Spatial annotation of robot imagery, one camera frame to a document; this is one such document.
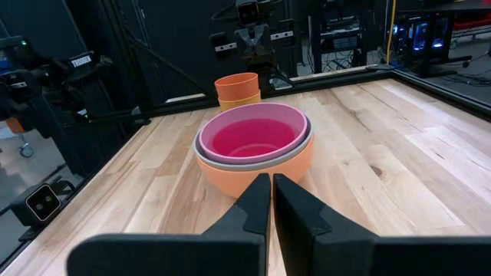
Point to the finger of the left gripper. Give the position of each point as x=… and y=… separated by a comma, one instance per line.
x=245, y=40
x=261, y=38

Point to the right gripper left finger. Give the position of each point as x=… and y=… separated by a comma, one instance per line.
x=192, y=257

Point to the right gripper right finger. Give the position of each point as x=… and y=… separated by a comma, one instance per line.
x=345, y=257

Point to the orange cup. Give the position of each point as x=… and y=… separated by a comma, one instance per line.
x=236, y=88

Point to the magenta bowl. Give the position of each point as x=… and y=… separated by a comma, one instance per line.
x=249, y=134

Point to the grey bowl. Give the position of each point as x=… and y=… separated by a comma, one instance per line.
x=238, y=167

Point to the light pink bowl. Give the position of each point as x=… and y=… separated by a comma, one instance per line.
x=209, y=134

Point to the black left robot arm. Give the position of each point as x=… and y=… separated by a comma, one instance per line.
x=264, y=74

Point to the black Trossen labelled robot arm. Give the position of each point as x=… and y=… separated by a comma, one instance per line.
x=80, y=61

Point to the black desk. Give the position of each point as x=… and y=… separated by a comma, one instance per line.
x=337, y=38

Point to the yellow cup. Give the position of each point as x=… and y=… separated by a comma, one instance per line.
x=234, y=105

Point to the black curtain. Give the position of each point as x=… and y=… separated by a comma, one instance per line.
x=172, y=30

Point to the orange bowl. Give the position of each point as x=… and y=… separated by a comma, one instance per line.
x=230, y=182

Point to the computer with blue lights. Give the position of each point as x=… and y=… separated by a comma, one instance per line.
x=420, y=36

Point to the caster wheel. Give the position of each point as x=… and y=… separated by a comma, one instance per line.
x=26, y=150

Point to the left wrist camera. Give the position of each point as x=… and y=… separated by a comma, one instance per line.
x=248, y=12

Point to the black table-level camera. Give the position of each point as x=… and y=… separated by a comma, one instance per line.
x=42, y=203

